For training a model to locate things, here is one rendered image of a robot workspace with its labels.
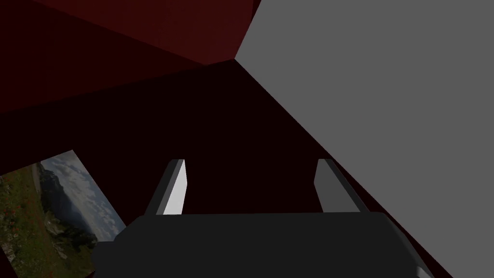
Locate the landscape picture on wall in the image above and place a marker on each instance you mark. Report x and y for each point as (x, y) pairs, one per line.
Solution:
(50, 208)

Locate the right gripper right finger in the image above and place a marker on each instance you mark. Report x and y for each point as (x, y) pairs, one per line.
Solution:
(335, 189)

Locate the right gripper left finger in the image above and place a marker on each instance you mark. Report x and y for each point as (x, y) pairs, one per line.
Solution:
(172, 191)

